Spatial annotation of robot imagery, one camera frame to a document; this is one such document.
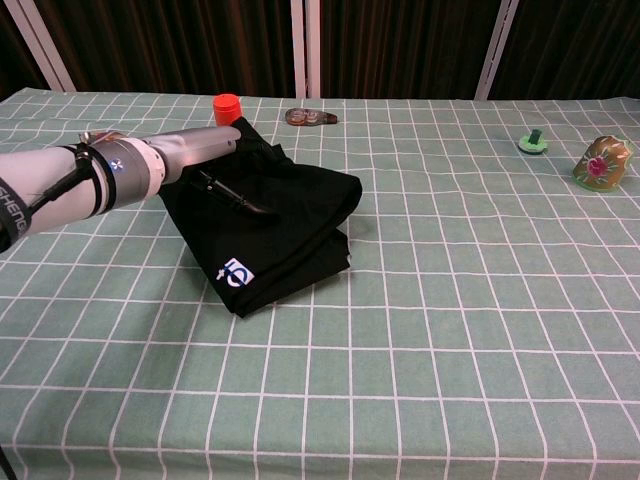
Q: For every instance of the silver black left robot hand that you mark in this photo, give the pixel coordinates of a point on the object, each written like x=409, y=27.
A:
x=200, y=147

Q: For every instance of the black garment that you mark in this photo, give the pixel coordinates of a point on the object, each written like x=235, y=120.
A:
x=285, y=235

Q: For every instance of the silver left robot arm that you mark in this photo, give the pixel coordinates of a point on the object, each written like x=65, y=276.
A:
x=125, y=172

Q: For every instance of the red plastic jar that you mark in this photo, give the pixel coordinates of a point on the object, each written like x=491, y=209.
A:
x=226, y=107

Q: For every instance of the olive round toy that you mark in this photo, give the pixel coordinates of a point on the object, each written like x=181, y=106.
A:
x=102, y=135

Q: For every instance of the dark pleated curtain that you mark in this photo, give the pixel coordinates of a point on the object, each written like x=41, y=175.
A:
x=165, y=45

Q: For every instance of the green white checked tablecloth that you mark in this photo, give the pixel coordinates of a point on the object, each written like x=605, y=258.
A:
x=450, y=325

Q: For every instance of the small green round toy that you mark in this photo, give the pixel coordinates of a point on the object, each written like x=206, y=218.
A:
x=533, y=142

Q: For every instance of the white frame post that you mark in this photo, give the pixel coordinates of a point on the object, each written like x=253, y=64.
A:
x=313, y=47
x=298, y=47
x=50, y=50
x=495, y=47
x=30, y=52

